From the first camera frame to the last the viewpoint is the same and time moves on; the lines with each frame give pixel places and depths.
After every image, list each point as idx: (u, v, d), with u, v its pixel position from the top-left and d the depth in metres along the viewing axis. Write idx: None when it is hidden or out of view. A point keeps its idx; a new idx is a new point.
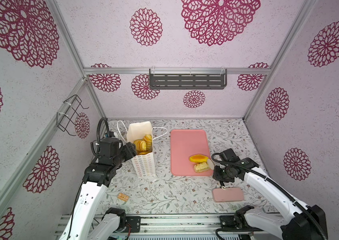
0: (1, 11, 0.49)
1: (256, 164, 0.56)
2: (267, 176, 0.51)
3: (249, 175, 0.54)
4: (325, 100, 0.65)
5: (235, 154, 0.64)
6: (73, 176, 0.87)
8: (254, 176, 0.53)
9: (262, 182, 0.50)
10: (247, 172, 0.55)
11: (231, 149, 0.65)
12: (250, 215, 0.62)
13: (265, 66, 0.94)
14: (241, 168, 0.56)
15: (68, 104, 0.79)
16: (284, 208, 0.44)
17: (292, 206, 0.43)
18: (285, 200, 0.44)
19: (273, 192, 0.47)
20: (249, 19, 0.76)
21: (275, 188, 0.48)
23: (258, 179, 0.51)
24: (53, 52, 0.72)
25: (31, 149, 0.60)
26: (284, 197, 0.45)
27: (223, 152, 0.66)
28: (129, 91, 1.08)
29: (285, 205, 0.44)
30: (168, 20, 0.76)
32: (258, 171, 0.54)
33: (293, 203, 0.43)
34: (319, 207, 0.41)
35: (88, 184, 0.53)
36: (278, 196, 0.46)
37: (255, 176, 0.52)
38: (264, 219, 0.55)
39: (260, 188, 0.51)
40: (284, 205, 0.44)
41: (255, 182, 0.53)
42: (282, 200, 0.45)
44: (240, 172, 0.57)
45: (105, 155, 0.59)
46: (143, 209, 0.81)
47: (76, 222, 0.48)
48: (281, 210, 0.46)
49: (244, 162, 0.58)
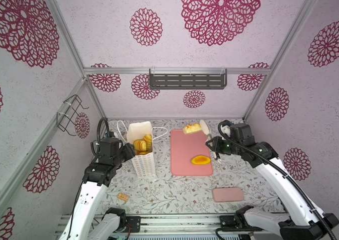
0: (1, 11, 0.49)
1: (274, 153, 0.47)
2: (286, 174, 0.43)
3: (266, 168, 0.45)
4: (325, 100, 0.65)
5: (251, 133, 0.51)
6: (73, 175, 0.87)
8: (273, 171, 0.44)
9: (281, 179, 0.43)
10: (264, 163, 0.45)
11: (249, 126, 0.50)
12: (250, 215, 0.62)
13: (265, 66, 0.94)
14: (259, 157, 0.46)
15: (68, 104, 0.79)
16: (298, 212, 0.40)
17: (308, 212, 0.38)
18: (302, 204, 0.40)
19: (290, 194, 0.41)
20: (249, 19, 0.76)
21: (292, 189, 0.41)
23: (276, 175, 0.44)
24: (53, 51, 0.72)
25: (31, 149, 0.60)
26: (301, 201, 0.40)
27: (239, 129, 0.52)
28: (129, 91, 1.08)
29: (301, 210, 0.39)
30: (168, 20, 0.76)
32: (275, 162, 0.45)
33: (311, 210, 0.39)
34: (333, 216, 0.38)
35: (87, 184, 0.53)
36: (295, 198, 0.40)
37: (273, 171, 0.44)
38: (262, 217, 0.56)
39: (273, 183, 0.45)
40: (300, 210, 0.40)
41: (270, 177, 0.46)
42: (298, 204, 0.40)
44: (254, 159, 0.47)
45: (105, 155, 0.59)
46: (143, 209, 0.81)
47: (76, 221, 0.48)
48: (291, 211, 0.42)
49: (262, 148, 0.47)
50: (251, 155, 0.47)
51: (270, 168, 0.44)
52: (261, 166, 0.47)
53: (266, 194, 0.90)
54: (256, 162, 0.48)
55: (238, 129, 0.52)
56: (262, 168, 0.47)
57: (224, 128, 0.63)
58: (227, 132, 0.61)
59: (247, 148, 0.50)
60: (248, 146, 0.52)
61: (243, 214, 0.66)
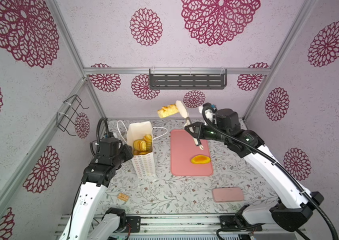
0: (1, 11, 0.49)
1: (261, 140, 0.46)
2: (275, 160, 0.43)
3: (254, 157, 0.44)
4: (325, 100, 0.65)
5: (237, 121, 0.47)
6: (73, 175, 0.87)
8: (261, 159, 0.43)
9: (270, 166, 0.43)
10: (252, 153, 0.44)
11: (236, 113, 0.45)
12: (247, 213, 0.62)
13: (265, 66, 0.94)
14: (247, 147, 0.45)
15: (68, 104, 0.79)
16: (289, 197, 0.41)
17: (298, 195, 0.39)
18: (292, 188, 0.40)
19: (280, 180, 0.42)
20: (249, 19, 0.76)
21: (281, 174, 0.42)
23: (265, 162, 0.43)
24: (53, 51, 0.72)
25: (31, 149, 0.60)
26: (291, 184, 0.41)
27: (228, 117, 0.47)
28: (129, 91, 1.08)
29: (291, 195, 0.40)
30: (168, 20, 0.76)
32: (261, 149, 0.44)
33: (301, 193, 0.40)
34: (319, 194, 0.40)
35: (87, 184, 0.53)
36: (285, 183, 0.41)
37: (262, 158, 0.43)
38: (256, 210, 0.58)
39: (262, 170, 0.45)
40: (291, 195, 0.40)
41: (259, 165, 0.45)
42: (289, 189, 0.40)
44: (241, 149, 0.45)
45: (105, 156, 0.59)
46: (143, 209, 0.81)
47: (76, 222, 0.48)
48: (282, 196, 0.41)
49: (249, 137, 0.46)
50: (239, 145, 0.45)
51: (258, 156, 0.44)
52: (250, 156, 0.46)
53: (267, 194, 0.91)
54: (244, 152, 0.47)
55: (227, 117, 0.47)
56: (251, 157, 0.45)
57: (208, 112, 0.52)
58: (210, 116, 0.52)
59: (235, 139, 0.47)
60: (234, 136, 0.49)
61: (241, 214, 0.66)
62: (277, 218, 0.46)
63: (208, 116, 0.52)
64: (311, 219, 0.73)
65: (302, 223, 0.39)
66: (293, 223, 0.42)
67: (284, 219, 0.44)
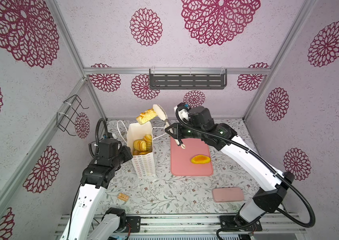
0: (1, 11, 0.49)
1: (234, 131, 0.48)
2: (248, 148, 0.46)
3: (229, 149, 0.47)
4: (325, 100, 0.65)
5: (210, 116, 0.49)
6: (73, 175, 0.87)
8: (236, 148, 0.46)
9: (245, 155, 0.45)
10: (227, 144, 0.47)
11: (208, 109, 0.47)
12: (244, 212, 0.63)
13: (265, 66, 0.94)
14: (222, 140, 0.47)
15: (68, 104, 0.79)
16: (265, 180, 0.44)
17: (273, 178, 0.42)
18: (267, 172, 0.43)
19: (255, 166, 0.44)
20: (249, 19, 0.76)
21: (256, 160, 0.44)
23: (241, 151, 0.45)
24: (53, 51, 0.72)
25: (31, 149, 0.60)
26: (265, 168, 0.43)
27: (199, 115, 0.50)
28: (129, 91, 1.08)
29: (267, 178, 0.43)
30: (168, 20, 0.76)
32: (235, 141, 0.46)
33: (274, 175, 0.42)
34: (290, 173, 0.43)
35: (86, 186, 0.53)
36: (260, 168, 0.44)
37: (237, 148, 0.46)
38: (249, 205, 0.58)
39: (238, 159, 0.48)
40: (266, 178, 0.43)
41: (235, 155, 0.48)
42: (264, 173, 0.43)
44: (217, 142, 0.47)
45: (104, 157, 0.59)
46: (143, 209, 0.81)
47: (75, 224, 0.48)
48: (259, 180, 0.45)
49: (223, 130, 0.48)
50: (214, 139, 0.47)
51: (233, 147, 0.46)
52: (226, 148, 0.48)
53: None
54: (220, 145, 0.49)
55: (198, 115, 0.50)
56: (227, 150, 0.48)
57: (182, 112, 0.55)
58: (185, 116, 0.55)
59: (210, 134, 0.49)
60: (209, 131, 0.51)
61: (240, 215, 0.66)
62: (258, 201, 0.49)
63: (182, 115, 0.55)
64: (311, 219, 0.73)
65: (279, 201, 0.42)
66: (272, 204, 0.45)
67: (264, 201, 0.47)
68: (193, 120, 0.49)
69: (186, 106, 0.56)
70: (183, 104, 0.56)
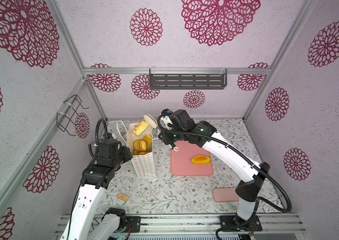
0: (1, 11, 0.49)
1: (214, 128, 0.50)
2: (227, 142, 0.48)
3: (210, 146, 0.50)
4: (325, 100, 0.65)
5: (188, 116, 0.52)
6: (73, 175, 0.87)
8: (216, 144, 0.48)
9: (224, 150, 0.48)
10: (208, 140, 0.49)
11: (185, 111, 0.51)
12: (241, 213, 0.64)
13: (265, 66, 0.94)
14: (202, 136, 0.49)
15: (68, 104, 0.79)
16: (243, 172, 0.47)
17: (250, 169, 0.45)
18: (245, 164, 0.46)
19: (234, 159, 0.47)
20: (249, 19, 0.76)
21: (235, 154, 0.47)
23: (220, 147, 0.48)
24: (53, 51, 0.72)
25: (31, 149, 0.60)
26: (243, 161, 0.46)
27: (178, 116, 0.53)
28: (129, 91, 1.08)
29: (245, 170, 0.46)
30: (168, 20, 0.76)
32: (217, 137, 0.49)
33: (252, 167, 0.45)
34: (267, 163, 0.47)
35: (85, 187, 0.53)
36: (238, 161, 0.46)
37: (217, 144, 0.48)
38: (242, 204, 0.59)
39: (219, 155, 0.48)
40: (244, 170, 0.46)
41: (215, 151, 0.51)
42: (242, 165, 0.46)
44: (199, 139, 0.49)
45: (104, 157, 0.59)
46: (143, 209, 0.81)
47: (75, 224, 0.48)
48: (239, 173, 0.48)
49: (203, 128, 0.49)
50: (195, 137, 0.49)
51: (212, 143, 0.48)
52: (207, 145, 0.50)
53: (267, 194, 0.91)
54: (201, 142, 0.51)
55: (177, 118, 0.53)
56: (209, 148, 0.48)
57: (166, 118, 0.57)
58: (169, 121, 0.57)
59: (189, 133, 0.51)
60: (190, 130, 0.53)
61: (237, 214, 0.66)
62: (239, 192, 0.52)
63: (166, 121, 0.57)
64: (311, 219, 0.73)
65: (257, 191, 0.45)
66: (252, 194, 0.48)
67: (245, 192, 0.50)
68: (174, 122, 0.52)
69: (168, 112, 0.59)
70: (166, 111, 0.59)
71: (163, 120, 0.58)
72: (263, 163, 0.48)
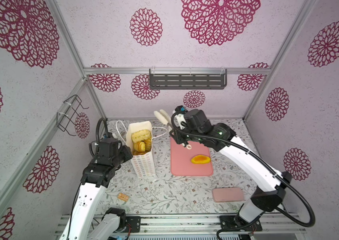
0: (1, 11, 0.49)
1: (233, 132, 0.46)
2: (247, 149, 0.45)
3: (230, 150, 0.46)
4: (325, 100, 0.65)
5: (205, 117, 0.48)
6: (74, 175, 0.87)
8: (236, 150, 0.44)
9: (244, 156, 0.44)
10: (227, 145, 0.45)
11: (202, 111, 0.46)
12: (243, 213, 0.63)
13: (265, 66, 0.94)
14: (221, 141, 0.45)
15: (68, 104, 0.79)
16: (264, 181, 0.44)
17: (272, 179, 0.42)
18: (266, 173, 0.42)
19: (255, 167, 0.44)
20: (249, 19, 0.76)
21: (255, 161, 0.43)
23: (240, 153, 0.44)
24: (53, 51, 0.72)
25: (31, 149, 0.60)
26: (264, 170, 0.43)
27: (194, 117, 0.49)
28: (129, 91, 1.08)
29: (266, 180, 0.43)
30: (168, 20, 0.76)
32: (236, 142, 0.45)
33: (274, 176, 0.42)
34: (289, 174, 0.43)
35: (86, 185, 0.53)
36: (259, 170, 0.43)
37: (236, 149, 0.44)
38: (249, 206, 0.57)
39: (239, 161, 0.47)
40: (265, 180, 0.43)
41: (235, 157, 0.47)
42: (264, 174, 0.43)
44: (217, 143, 0.45)
45: (104, 156, 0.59)
46: (143, 209, 0.81)
47: (75, 223, 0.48)
48: (259, 181, 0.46)
49: (222, 131, 0.45)
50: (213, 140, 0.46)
51: (232, 148, 0.45)
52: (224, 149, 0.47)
53: None
54: (219, 146, 0.47)
55: (194, 119, 0.49)
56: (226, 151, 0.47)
57: (180, 116, 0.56)
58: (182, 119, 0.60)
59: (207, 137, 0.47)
60: (207, 133, 0.49)
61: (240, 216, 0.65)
62: (256, 201, 0.49)
63: (180, 119, 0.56)
64: (311, 220, 0.73)
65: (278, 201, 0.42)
66: (271, 203, 0.44)
67: (263, 201, 0.46)
68: (190, 123, 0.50)
69: (182, 109, 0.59)
70: (180, 108, 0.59)
71: (177, 117, 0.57)
72: (284, 173, 0.43)
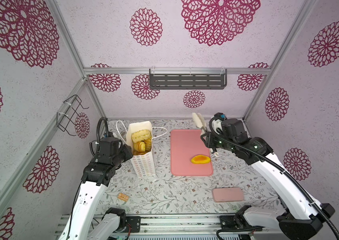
0: (1, 11, 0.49)
1: (270, 149, 0.45)
2: (283, 168, 0.43)
3: (262, 164, 0.44)
4: (325, 100, 0.65)
5: (244, 129, 0.49)
6: (74, 175, 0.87)
8: (269, 166, 0.43)
9: (278, 175, 0.42)
10: (260, 160, 0.44)
11: (241, 122, 0.47)
12: (248, 214, 0.63)
13: (265, 66, 0.94)
14: (255, 154, 0.44)
15: (68, 104, 0.79)
16: (298, 207, 0.40)
17: (307, 206, 0.39)
18: (301, 199, 0.39)
19: (289, 189, 0.41)
20: (249, 19, 0.76)
21: (290, 183, 0.41)
23: (274, 172, 0.42)
24: (53, 51, 0.72)
25: (31, 149, 0.60)
26: (299, 195, 0.40)
27: (232, 126, 0.49)
28: (129, 91, 1.08)
29: (300, 206, 0.40)
30: (168, 20, 0.76)
32: (272, 158, 0.44)
33: (310, 203, 0.39)
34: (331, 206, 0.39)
35: (86, 184, 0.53)
36: (294, 193, 0.40)
37: (271, 167, 0.43)
38: (260, 214, 0.57)
39: (272, 180, 0.44)
40: (299, 205, 0.40)
41: (269, 175, 0.44)
42: (298, 199, 0.40)
44: (250, 157, 0.45)
45: (105, 155, 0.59)
46: (143, 209, 0.81)
47: (76, 221, 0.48)
48: (292, 206, 0.42)
49: (257, 145, 0.45)
50: (246, 152, 0.45)
51: (266, 164, 0.43)
52: (258, 164, 0.45)
53: (267, 194, 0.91)
54: (252, 159, 0.46)
55: (232, 127, 0.49)
56: (259, 165, 0.45)
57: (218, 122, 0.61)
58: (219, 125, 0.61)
59: (241, 146, 0.48)
60: (242, 144, 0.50)
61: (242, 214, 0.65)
62: (285, 227, 0.45)
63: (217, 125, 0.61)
64: None
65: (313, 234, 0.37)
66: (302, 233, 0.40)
67: (293, 230, 0.42)
68: (226, 131, 0.51)
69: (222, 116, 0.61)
70: (220, 115, 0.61)
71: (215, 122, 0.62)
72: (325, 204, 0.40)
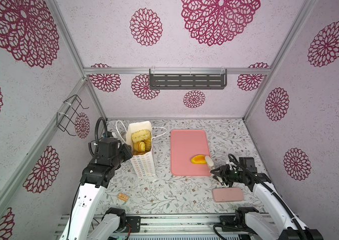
0: (1, 11, 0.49)
1: (269, 178, 0.58)
2: (273, 190, 0.54)
3: (258, 186, 0.56)
4: (325, 100, 0.65)
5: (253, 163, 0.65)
6: (73, 175, 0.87)
8: (262, 188, 0.54)
9: (268, 195, 0.52)
10: (256, 182, 0.57)
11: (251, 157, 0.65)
12: (250, 215, 0.63)
13: (265, 66, 0.94)
14: (252, 177, 0.59)
15: (68, 104, 0.79)
16: (281, 222, 0.45)
17: (289, 221, 0.43)
18: (284, 214, 0.45)
19: (275, 205, 0.48)
20: (249, 19, 0.76)
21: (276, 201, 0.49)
23: (265, 192, 0.53)
24: (53, 52, 0.72)
25: (31, 149, 0.60)
26: (284, 211, 0.46)
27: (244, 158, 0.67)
28: (129, 91, 1.08)
29: (282, 220, 0.44)
30: (168, 20, 0.76)
32: (268, 185, 0.55)
33: (291, 219, 0.44)
34: (318, 231, 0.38)
35: (85, 186, 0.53)
36: (278, 209, 0.47)
37: (263, 188, 0.54)
38: (263, 225, 0.56)
39: (264, 200, 0.53)
40: (282, 219, 0.45)
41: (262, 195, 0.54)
42: (281, 214, 0.46)
44: (250, 182, 0.60)
45: (104, 156, 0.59)
46: (143, 209, 0.81)
47: (74, 223, 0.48)
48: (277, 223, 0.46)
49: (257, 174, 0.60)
50: (248, 178, 0.60)
51: (259, 187, 0.55)
52: (255, 186, 0.57)
53: None
54: (252, 185, 0.59)
55: (244, 159, 0.67)
56: (256, 189, 0.56)
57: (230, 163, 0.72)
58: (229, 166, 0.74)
59: (245, 171, 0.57)
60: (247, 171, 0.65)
61: (243, 212, 0.67)
62: None
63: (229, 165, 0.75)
64: (310, 220, 0.73)
65: None
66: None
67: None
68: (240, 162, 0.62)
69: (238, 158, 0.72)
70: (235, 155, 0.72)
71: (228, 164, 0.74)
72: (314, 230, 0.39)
